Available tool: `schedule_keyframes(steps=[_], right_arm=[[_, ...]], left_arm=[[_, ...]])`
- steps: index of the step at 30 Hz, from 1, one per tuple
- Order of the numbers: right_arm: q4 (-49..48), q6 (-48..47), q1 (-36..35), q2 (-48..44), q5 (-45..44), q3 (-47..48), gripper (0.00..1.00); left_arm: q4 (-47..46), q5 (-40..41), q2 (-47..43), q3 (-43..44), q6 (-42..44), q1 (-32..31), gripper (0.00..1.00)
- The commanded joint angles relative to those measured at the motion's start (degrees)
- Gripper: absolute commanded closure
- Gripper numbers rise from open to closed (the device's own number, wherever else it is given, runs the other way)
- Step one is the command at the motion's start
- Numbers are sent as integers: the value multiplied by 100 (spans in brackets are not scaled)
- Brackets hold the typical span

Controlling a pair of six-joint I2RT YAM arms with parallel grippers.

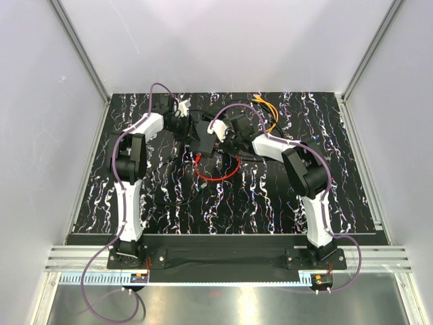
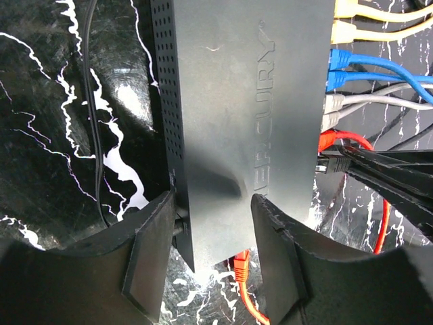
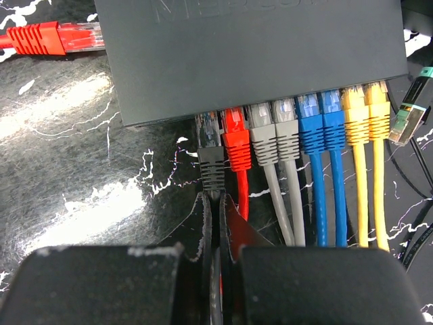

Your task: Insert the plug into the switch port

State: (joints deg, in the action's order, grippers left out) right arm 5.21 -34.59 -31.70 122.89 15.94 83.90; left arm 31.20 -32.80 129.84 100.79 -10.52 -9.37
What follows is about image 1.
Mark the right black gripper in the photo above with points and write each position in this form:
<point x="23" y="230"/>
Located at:
<point x="225" y="147"/>

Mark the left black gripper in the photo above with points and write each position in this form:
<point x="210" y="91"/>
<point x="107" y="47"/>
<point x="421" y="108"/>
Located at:
<point x="187" y="132"/>

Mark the black network switch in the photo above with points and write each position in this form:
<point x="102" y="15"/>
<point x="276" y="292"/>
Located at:
<point x="201" y="141"/>

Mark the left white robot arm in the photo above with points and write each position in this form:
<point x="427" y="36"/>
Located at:
<point x="127" y="164"/>

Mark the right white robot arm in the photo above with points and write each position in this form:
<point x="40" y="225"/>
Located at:
<point x="308" y="174"/>

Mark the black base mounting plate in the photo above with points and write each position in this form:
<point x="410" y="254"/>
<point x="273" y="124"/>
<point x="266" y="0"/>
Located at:
<point x="165" y="251"/>

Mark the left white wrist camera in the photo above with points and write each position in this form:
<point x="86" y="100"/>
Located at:
<point x="183" y="109"/>

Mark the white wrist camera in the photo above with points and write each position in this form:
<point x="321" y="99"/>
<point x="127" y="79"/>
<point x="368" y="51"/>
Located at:
<point x="183" y="109"/>
<point x="219" y="129"/>

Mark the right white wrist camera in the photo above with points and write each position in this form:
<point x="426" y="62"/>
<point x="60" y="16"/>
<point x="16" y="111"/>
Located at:
<point x="219" y="129"/>

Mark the aluminium frame rail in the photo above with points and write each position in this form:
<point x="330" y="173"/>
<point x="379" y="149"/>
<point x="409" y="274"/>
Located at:
<point x="346" y="258"/>

